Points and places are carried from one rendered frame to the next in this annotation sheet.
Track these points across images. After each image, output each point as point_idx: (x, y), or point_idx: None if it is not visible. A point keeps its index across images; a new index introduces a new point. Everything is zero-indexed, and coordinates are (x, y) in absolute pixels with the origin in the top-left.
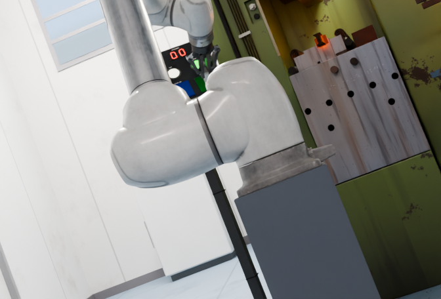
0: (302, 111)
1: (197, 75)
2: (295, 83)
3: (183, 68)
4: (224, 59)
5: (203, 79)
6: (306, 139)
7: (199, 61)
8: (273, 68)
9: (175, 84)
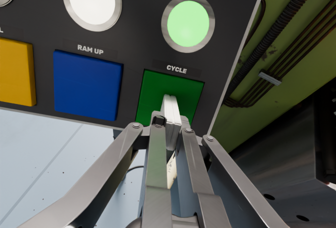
0: (266, 125)
1: (160, 62)
2: (307, 187)
3: (137, 3)
4: None
5: (163, 97)
6: (239, 135)
7: (141, 195)
8: (311, 70)
9: (80, 50)
